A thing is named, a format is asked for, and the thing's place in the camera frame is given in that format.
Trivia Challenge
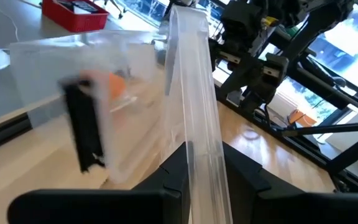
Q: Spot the clear plastic bag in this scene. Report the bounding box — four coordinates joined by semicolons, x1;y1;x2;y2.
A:
162;5;234;224

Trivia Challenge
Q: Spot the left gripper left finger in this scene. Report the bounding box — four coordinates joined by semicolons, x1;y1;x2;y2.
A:
7;141;195;224

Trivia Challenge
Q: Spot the red plastic crate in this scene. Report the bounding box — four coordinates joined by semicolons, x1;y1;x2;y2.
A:
41;0;110;34

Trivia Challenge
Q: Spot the black metal stand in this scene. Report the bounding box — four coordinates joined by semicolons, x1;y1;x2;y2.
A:
281;119;358;175

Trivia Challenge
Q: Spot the small orange object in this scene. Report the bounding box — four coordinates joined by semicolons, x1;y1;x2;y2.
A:
287;108;318;128

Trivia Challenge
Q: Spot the orange bandage roll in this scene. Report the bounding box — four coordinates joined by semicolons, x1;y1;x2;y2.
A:
109;72;127;101

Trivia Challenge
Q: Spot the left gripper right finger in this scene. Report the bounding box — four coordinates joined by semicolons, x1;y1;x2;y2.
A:
222;142;358;224

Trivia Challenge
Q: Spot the white fan power cord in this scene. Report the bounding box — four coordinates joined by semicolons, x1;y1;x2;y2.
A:
0;5;20;43

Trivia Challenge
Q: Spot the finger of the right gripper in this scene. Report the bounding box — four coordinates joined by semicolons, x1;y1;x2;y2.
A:
240;88;276;115
218;61;250;101

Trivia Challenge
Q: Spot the black device with white stripes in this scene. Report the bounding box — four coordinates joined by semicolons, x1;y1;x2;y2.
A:
56;0;101;15

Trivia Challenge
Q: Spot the clear plastic storage box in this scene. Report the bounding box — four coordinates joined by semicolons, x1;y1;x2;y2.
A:
9;29;167;184

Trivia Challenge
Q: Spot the black cable with yellow tag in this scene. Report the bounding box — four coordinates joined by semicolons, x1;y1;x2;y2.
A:
261;16;279;28

